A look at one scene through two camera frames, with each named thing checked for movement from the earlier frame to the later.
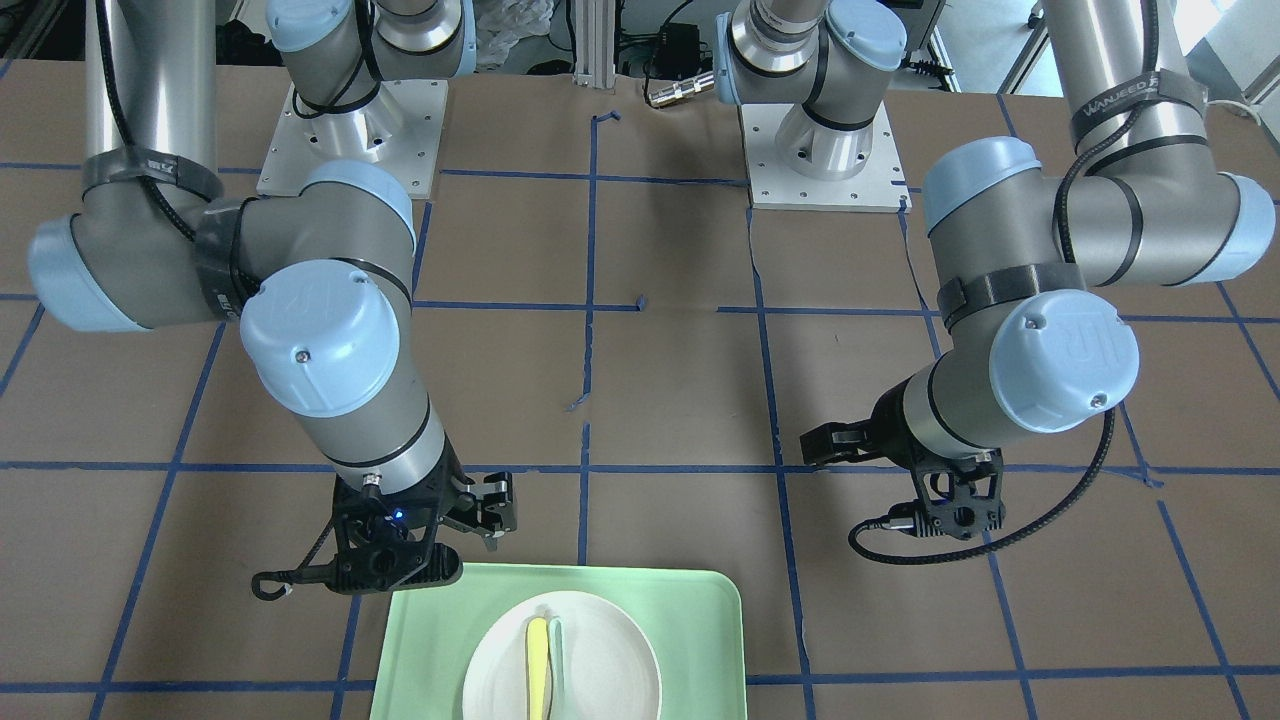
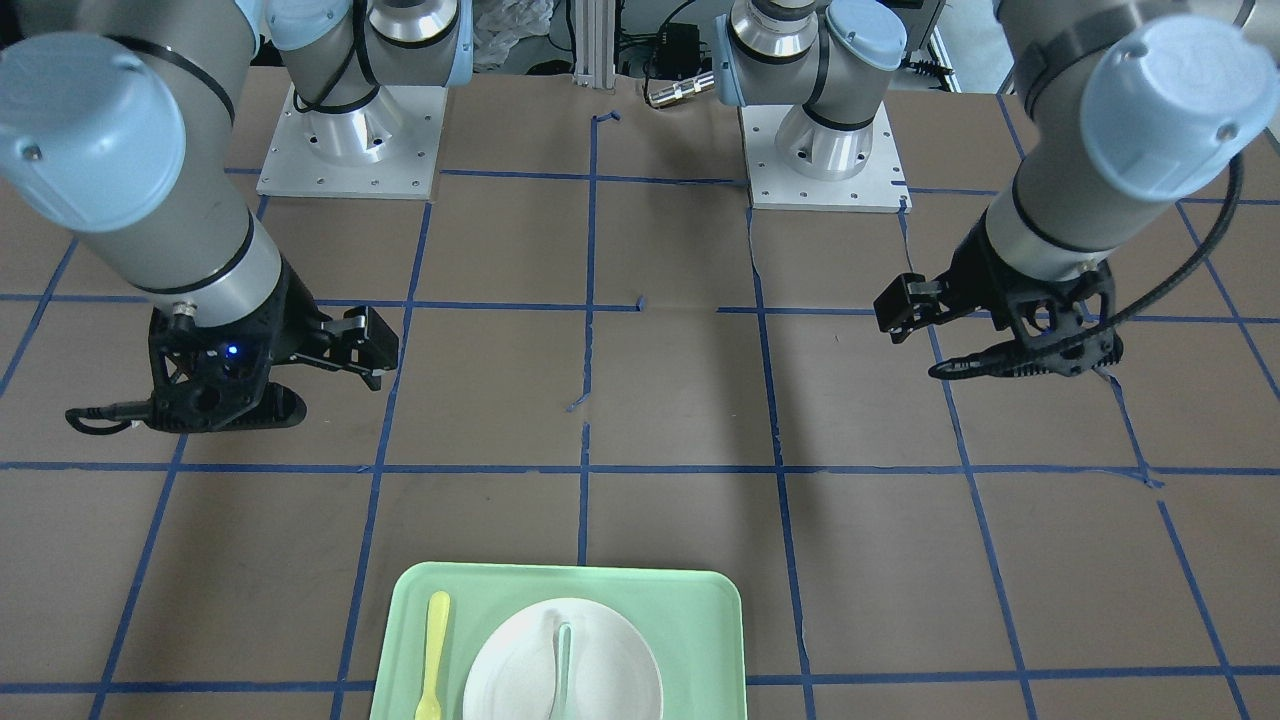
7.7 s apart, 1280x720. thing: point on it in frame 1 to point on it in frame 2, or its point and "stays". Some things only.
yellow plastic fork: (538, 670) to (438, 617)
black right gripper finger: (487, 509) to (361, 341)
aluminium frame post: (595, 43) stays
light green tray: (690, 615) stays
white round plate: (610, 669) stays
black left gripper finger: (838, 441) to (907, 303)
